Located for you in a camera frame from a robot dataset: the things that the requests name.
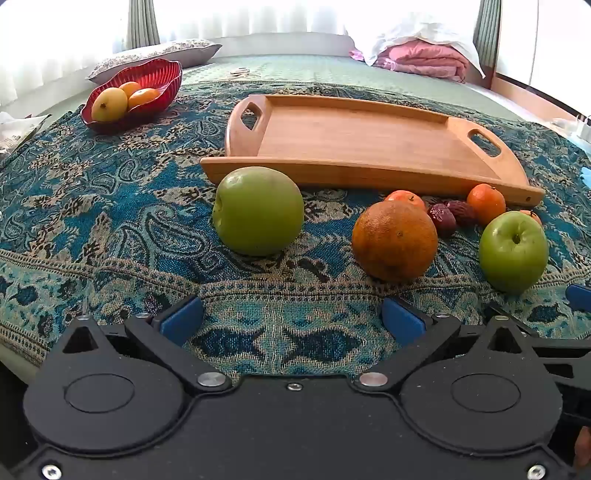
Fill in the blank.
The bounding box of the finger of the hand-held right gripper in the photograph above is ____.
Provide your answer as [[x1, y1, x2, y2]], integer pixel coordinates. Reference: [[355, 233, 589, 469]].
[[566, 283, 591, 311], [486, 301, 591, 425]]

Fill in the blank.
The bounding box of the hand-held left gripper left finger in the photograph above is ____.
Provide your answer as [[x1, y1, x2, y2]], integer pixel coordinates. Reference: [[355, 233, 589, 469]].
[[46, 294, 233, 396]]

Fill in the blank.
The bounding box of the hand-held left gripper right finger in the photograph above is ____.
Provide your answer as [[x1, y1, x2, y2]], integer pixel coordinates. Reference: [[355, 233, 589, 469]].
[[353, 296, 539, 395]]

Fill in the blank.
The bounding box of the small green apple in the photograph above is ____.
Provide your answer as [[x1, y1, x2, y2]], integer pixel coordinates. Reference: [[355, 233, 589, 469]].
[[478, 211, 550, 295]]

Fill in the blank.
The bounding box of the large orange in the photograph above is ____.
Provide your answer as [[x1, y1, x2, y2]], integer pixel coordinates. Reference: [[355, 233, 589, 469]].
[[352, 200, 439, 282]]

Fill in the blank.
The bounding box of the large green apple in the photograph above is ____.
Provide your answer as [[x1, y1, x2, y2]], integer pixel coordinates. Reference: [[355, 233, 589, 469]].
[[212, 167, 305, 257]]

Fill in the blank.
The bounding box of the wooden serving tray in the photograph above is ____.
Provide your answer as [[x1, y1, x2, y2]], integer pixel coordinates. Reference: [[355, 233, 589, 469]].
[[200, 95, 546, 207]]

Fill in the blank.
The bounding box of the red date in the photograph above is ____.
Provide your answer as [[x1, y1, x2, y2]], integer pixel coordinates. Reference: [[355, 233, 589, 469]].
[[427, 203, 458, 238], [445, 200, 476, 228]]

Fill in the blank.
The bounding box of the blue paisley blanket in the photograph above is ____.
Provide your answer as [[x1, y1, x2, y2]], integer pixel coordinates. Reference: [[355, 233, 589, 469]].
[[0, 82, 591, 384]]

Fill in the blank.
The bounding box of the yellow mango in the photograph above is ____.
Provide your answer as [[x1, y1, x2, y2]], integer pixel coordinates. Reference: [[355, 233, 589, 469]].
[[91, 87, 129, 123]]

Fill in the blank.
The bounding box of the red glass bowl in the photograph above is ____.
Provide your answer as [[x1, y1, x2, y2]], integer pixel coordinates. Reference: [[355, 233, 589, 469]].
[[81, 58, 184, 134]]

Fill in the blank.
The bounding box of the plastic bag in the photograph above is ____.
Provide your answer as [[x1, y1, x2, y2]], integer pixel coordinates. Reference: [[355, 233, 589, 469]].
[[0, 111, 51, 162]]

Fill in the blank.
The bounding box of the pink folded blanket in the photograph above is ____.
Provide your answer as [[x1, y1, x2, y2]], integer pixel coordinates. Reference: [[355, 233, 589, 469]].
[[349, 39, 469, 84]]

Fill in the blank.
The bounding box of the white wardrobe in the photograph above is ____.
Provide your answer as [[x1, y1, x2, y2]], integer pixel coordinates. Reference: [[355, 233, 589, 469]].
[[492, 0, 591, 123]]

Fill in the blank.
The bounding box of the green bedspread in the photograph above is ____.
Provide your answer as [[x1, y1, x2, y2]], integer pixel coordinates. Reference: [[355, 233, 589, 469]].
[[46, 54, 525, 121]]

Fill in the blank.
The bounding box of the floral pillow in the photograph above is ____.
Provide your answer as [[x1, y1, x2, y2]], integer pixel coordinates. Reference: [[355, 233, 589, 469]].
[[87, 39, 223, 86]]

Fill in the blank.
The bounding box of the green curtain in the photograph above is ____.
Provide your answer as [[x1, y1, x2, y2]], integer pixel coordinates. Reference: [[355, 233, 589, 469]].
[[473, 0, 502, 79], [126, 0, 160, 49]]

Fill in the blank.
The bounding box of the white pillow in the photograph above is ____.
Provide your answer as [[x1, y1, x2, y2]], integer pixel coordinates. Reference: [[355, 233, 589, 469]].
[[355, 11, 486, 79]]

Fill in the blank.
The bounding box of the grey headboard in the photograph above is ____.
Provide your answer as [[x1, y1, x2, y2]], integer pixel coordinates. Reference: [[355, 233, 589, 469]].
[[203, 32, 357, 59]]

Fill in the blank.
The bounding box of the white sheer curtain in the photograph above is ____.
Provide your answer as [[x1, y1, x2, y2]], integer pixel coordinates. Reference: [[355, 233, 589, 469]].
[[0, 0, 481, 106]]

